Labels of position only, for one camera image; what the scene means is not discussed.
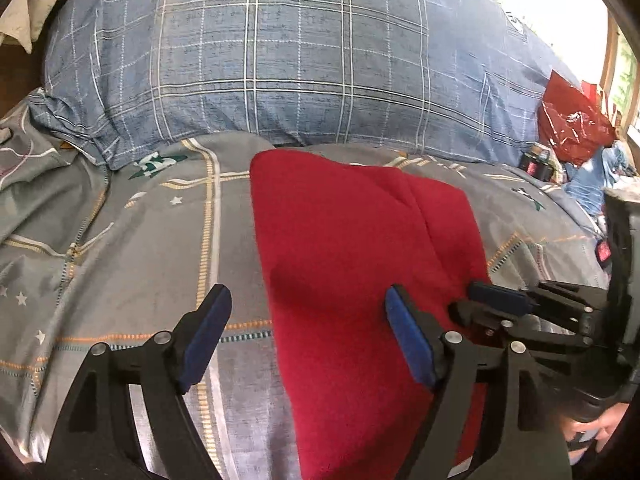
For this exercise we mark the dark jar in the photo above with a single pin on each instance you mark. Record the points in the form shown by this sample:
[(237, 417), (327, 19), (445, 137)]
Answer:
[(535, 162)]

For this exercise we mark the wooden window frame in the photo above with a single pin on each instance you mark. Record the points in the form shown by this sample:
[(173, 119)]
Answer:
[(607, 60)]

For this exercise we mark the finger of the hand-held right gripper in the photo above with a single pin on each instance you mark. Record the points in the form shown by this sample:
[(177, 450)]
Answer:
[(500, 297), (472, 315)]

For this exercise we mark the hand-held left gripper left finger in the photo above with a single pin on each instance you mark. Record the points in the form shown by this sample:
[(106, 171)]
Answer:
[(205, 340)]

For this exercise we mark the blue plaid pillow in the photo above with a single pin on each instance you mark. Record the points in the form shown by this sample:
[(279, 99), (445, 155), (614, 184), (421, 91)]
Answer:
[(300, 60)]

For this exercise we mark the white cloth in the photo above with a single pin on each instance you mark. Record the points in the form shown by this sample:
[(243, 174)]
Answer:
[(30, 15)]

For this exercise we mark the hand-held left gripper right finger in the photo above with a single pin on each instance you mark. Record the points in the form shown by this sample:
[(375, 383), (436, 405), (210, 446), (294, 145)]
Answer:
[(410, 335)]

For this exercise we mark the red plastic bag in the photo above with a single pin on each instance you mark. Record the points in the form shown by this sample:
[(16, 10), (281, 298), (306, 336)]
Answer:
[(570, 120)]

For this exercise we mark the person's right hand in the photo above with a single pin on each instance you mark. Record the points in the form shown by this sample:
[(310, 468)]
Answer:
[(607, 426)]

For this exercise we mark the grey printed bed sheet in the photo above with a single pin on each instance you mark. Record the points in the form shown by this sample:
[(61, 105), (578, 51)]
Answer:
[(150, 270)]

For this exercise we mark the blue denim cloth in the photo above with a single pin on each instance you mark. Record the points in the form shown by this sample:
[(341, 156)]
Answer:
[(600, 175)]

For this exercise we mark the small red black object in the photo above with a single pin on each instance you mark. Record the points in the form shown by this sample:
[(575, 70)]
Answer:
[(604, 251)]

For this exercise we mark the red knit garment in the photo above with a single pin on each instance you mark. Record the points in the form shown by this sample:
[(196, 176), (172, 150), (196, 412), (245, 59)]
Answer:
[(340, 240)]

